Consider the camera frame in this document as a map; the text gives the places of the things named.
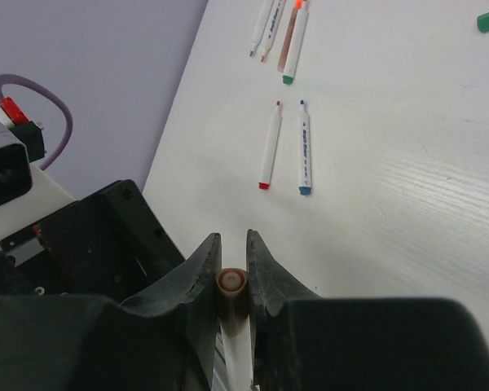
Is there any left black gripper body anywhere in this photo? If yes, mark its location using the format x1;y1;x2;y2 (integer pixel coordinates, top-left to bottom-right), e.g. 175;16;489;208
0;222;65;296

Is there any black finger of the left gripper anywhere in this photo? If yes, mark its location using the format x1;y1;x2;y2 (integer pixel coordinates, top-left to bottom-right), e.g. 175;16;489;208
32;179;185;293

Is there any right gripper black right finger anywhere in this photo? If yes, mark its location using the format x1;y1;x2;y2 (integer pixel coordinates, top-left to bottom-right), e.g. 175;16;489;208
246;229;320;390

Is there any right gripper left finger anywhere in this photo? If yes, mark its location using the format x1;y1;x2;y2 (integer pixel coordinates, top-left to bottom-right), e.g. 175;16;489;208
121;233;222;390

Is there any peach capped marker pen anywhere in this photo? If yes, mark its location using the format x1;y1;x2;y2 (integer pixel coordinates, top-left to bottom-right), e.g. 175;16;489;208
215;268;252;390

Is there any blue capped marker pen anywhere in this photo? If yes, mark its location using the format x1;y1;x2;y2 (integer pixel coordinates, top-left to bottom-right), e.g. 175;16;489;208
298;99;312;196

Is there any red capped marker pen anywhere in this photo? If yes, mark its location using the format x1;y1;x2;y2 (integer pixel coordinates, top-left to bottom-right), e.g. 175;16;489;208
258;101;282;190

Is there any brown capped marker pen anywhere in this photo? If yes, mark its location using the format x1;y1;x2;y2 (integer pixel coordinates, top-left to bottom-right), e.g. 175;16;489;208
277;7;298;72

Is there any dark green capped marker pen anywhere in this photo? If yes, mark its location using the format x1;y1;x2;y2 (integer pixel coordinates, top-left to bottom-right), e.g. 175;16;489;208
282;1;309;86

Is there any grey capped marker pen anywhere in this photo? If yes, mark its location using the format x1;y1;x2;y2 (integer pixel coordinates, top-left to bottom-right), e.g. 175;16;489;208
249;0;274;57

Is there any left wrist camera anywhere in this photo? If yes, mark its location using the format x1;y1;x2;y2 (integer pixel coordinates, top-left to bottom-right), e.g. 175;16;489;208
0;122;73;240

